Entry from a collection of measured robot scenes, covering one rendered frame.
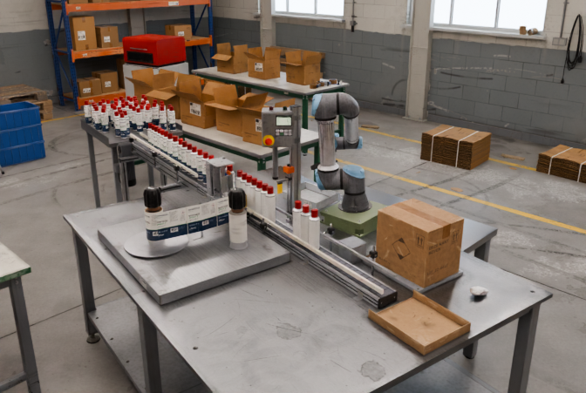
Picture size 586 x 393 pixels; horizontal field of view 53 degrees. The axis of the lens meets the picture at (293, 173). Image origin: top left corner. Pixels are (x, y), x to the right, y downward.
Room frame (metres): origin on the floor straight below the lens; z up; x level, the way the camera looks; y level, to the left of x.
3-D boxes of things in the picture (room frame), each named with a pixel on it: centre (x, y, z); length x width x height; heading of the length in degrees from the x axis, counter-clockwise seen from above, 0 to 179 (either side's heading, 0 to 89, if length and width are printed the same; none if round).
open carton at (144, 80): (5.94, 1.44, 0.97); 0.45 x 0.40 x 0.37; 137
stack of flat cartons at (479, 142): (6.59, -1.91, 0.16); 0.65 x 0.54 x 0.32; 50
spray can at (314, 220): (2.54, -0.10, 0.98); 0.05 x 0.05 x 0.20
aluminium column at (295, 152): (2.92, -0.01, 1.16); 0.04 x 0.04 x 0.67; 36
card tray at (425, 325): (1.99, -0.50, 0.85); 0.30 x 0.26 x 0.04; 36
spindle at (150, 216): (2.59, 0.67, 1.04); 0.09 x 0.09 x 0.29
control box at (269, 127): (2.93, 0.08, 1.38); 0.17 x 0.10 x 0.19; 91
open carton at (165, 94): (5.60, 1.16, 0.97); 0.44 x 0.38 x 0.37; 140
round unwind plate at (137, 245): (2.59, 0.67, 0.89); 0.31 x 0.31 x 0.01
